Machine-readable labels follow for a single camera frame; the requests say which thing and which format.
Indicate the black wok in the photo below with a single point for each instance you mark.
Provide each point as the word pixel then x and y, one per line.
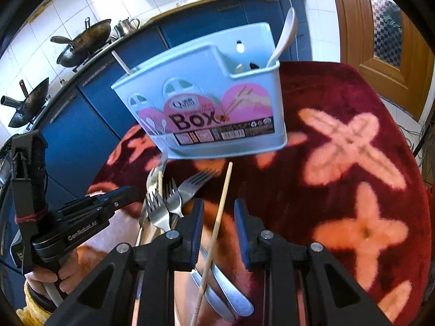
pixel 29 105
pixel 91 35

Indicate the red floral blanket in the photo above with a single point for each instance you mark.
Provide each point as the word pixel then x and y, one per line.
pixel 340 183

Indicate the person's left forearm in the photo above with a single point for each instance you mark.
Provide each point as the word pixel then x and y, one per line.
pixel 27 307

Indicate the blue base cabinet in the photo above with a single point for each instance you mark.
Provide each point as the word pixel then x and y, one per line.
pixel 85 125

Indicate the steel spoon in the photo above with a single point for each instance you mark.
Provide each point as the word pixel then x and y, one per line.
pixel 153 176

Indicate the light blue utensil box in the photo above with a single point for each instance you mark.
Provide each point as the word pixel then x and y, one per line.
pixel 204 85

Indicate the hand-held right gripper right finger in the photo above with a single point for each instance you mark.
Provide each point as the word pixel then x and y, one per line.
pixel 240 231

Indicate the wooden chopstick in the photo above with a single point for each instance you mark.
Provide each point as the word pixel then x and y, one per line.
pixel 120 62
pixel 217 224
pixel 160 181

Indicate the person's left hand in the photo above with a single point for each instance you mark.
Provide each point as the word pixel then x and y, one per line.
pixel 69 268

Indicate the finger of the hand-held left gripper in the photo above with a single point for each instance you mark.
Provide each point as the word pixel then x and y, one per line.
pixel 122 197

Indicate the gas stove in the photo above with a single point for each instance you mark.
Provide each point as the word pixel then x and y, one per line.
pixel 82 64

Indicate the steel kettle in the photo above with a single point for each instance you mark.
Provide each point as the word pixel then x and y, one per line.
pixel 124 27

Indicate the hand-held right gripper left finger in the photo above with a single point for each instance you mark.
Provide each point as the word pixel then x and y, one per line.
pixel 199 225

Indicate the wooden door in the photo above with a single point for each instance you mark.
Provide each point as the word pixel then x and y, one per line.
pixel 356 40

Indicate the white plastic spoon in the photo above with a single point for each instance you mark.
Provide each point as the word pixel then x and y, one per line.
pixel 287 30

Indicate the steel fork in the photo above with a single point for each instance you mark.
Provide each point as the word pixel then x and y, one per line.
pixel 172 198
pixel 195 181
pixel 155 210

